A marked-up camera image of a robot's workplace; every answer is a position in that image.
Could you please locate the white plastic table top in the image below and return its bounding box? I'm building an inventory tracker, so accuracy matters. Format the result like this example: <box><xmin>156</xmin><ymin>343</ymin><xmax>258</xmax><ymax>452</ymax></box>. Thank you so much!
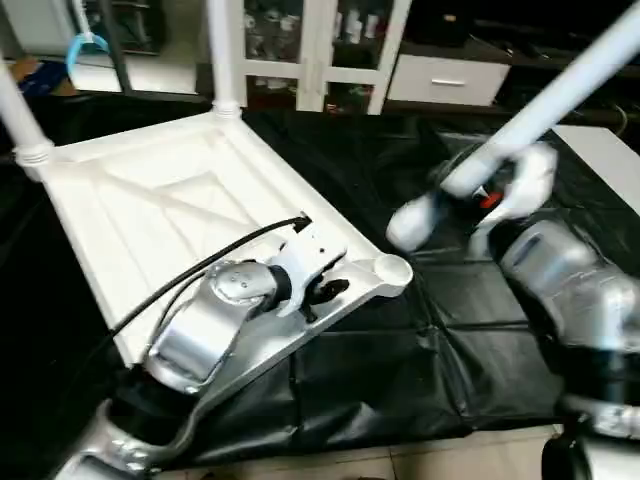
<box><xmin>38</xmin><ymin>108</ymin><xmax>414</xmax><ymax>406</ymax></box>

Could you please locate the black work mat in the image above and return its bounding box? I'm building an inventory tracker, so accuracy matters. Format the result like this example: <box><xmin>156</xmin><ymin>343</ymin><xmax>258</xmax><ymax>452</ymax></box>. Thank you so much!
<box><xmin>0</xmin><ymin>90</ymin><xmax>640</xmax><ymax>466</ymax></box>

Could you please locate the white drawer unit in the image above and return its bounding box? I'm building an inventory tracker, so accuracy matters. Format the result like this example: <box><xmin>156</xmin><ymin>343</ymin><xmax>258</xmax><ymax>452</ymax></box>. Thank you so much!
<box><xmin>385</xmin><ymin>55</ymin><xmax>511</xmax><ymax>106</ymax></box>

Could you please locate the white flat board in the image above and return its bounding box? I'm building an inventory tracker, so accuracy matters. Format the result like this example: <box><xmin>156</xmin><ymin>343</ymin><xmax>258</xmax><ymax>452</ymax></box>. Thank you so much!
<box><xmin>555</xmin><ymin>125</ymin><xmax>640</xmax><ymax>216</ymax></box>

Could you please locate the white glass-door cabinet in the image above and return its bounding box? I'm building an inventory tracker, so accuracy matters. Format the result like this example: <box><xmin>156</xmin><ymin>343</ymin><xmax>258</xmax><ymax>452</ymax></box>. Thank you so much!
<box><xmin>240</xmin><ymin>0</ymin><xmax>411</xmax><ymax>113</ymax></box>

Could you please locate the black metal pole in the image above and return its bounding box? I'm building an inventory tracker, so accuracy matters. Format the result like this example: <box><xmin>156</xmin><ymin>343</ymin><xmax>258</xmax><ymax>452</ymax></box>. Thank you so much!
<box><xmin>100</xmin><ymin>0</ymin><xmax>136</xmax><ymax>93</ymax></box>

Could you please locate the blue plastic tool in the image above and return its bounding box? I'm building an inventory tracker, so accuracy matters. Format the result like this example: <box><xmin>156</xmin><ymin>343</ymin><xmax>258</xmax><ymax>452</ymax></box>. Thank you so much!
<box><xmin>65</xmin><ymin>0</ymin><xmax>111</xmax><ymax>81</ymax></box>

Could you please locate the brown cardboard box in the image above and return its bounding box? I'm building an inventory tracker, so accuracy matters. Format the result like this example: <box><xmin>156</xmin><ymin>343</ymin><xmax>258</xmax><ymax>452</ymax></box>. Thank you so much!
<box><xmin>10</xmin><ymin>60</ymin><xmax>76</xmax><ymax>96</ymax></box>

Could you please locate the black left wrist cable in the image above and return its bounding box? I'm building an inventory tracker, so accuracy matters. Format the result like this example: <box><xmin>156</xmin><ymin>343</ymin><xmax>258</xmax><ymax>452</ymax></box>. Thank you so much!
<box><xmin>110</xmin><ymin>215</ymin><xmax>313</xmax><ymax>336</ymax></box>

